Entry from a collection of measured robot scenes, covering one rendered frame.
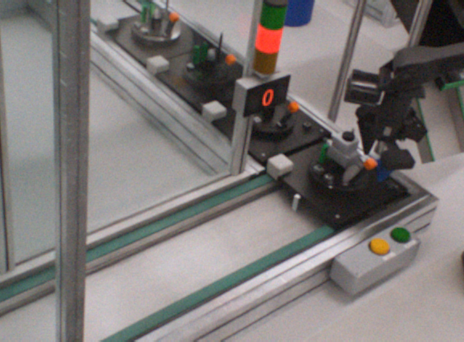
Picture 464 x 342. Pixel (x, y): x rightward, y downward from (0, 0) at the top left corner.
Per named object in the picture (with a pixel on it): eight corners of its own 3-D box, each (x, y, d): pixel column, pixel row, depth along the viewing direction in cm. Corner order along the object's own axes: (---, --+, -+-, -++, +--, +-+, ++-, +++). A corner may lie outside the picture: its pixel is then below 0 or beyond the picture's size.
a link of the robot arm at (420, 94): (427, 76, 156) (380, 67, 155) (429, 93, 151) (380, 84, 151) (416, 105, 160) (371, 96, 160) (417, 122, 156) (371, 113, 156)
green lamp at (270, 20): (288, 27, 159) (293, 5, 156) (270, 33, 156) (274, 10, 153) (272, 16, 161) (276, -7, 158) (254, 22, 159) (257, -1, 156)
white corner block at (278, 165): (291, 176, 188) (294, 163, 186) (277, 182, 186) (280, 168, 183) (278, 165, 191) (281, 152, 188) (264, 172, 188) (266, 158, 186)
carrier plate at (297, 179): (405, 195, 189) (408, 188, 187) (335, 231, 175) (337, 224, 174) (335, 141, 202) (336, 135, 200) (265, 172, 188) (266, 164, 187)
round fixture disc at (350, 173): (378, 183, 187) (380, 177, 186) (337, 204, 179) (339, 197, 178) (336, 152, 195) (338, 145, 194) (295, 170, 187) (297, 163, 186)
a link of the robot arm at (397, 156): (397, 140, 150) (427, 138, 152) (363, 82, 164) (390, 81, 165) (385, 172, 156) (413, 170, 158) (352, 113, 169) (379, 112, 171)
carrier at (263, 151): (331, 139, 203) (341, 98, 195) (261, 168, 189) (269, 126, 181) (269, 92, 216) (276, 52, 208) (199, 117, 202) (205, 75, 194)
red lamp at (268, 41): (284, 49, 162) (288, 28, 159) (266, 55, 159) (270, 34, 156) (268, 38, 164) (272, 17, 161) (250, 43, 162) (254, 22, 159)
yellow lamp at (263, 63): (280, 71, 165) (284, 50, 162) (262, 76, 162) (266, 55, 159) (264, 59, 168) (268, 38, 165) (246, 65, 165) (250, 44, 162)
